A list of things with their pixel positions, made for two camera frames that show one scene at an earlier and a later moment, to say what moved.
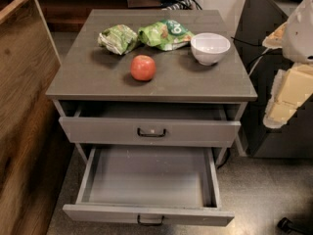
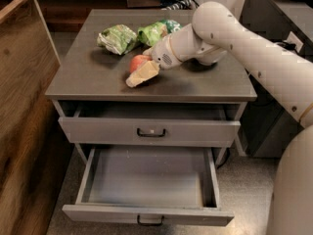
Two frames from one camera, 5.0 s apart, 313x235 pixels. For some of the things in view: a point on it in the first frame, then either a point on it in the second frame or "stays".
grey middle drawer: [152, 186] stays
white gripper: [299, 38] -> [162, 55]
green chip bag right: [165, 34] stays
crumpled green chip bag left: [118, 38] stays
